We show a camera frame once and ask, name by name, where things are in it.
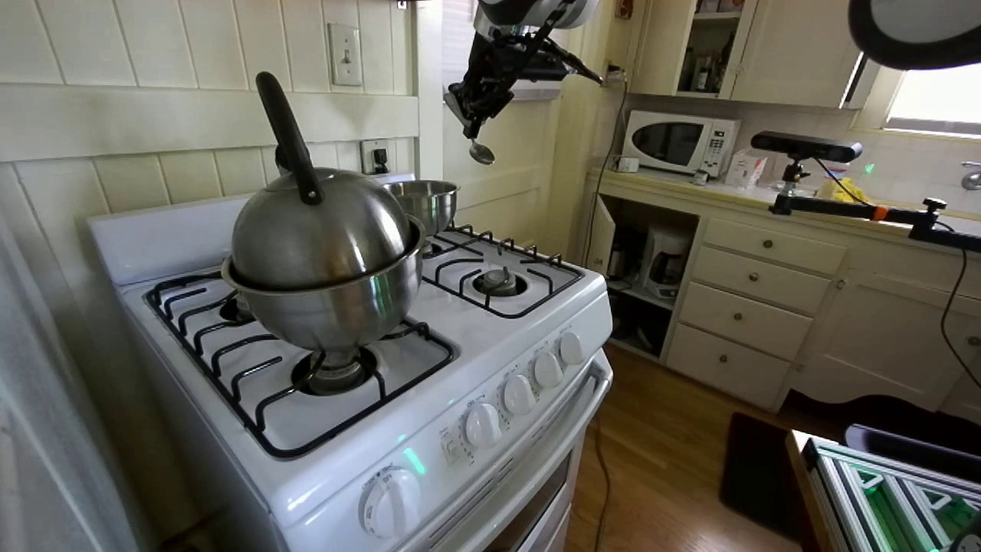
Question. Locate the white stove knob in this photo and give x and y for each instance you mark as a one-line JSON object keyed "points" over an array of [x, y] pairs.
{"points": [[479, 421], [571, 348], [388, 501], [515, 392], [547, 369]]}

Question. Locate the green white metal frame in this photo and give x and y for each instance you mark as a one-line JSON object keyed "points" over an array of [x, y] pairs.
{"points": [[890, 493]]}

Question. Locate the silver metal bowl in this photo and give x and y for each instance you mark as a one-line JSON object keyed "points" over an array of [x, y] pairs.
{"points": [[431, 205]]}

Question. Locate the white coffee maker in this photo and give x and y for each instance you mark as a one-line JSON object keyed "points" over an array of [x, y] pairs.
{"points": [[662, 265]]}

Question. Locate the black iron stove grate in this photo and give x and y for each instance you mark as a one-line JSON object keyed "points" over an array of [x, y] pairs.
{"points": [[547, 297], [360, 406]]}

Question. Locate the white microwave oven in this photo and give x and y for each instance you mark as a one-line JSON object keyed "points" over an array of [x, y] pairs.
{"points": [[662, 141]]}

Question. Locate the white light switch plate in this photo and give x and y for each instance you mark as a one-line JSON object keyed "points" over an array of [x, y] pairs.
{"points": [[348, 52]]}

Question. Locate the wall outlet with black plug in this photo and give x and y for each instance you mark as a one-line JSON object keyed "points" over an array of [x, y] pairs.
{"points": [[376, 157]]}

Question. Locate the black stove burner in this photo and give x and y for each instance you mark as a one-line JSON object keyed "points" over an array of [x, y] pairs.
{"points": [[331, 374], [498, 280]]}

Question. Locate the black stereo camera bar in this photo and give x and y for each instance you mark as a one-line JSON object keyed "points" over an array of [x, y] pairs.
{"points": [[806, 144]]}

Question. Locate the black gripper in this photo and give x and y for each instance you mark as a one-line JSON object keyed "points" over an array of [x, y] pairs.
{"points": [[507, 66]]}

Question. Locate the black floor mat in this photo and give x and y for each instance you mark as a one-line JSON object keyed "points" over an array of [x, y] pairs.
{"points": [[761, 478]]}

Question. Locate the cream cabinet drawer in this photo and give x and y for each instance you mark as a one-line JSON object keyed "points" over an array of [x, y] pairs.
{"points": [[761, 280], [745, 319], [777, 248], [727, 365]]}

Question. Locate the cream kitchen wall cabinet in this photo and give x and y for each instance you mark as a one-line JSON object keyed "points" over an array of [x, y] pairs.
{"points": [[797, 49]]}

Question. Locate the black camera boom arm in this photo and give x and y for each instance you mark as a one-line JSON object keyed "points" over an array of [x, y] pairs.
{"points": [[838, 207]]}

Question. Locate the cream kitchen base cabinet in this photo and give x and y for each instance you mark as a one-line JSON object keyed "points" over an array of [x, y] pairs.
{"points": [[689, 205]]}

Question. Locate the cream cabinet door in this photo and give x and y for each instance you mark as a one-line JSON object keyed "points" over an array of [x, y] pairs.
{"points": [[877, 342]]}

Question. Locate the bright window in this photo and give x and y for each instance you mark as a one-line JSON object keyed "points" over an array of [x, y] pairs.
{"points": [[935, 97]]}

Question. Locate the white gas stove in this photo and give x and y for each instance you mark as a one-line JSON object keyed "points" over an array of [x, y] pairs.
{"points": [[490, 340]]}

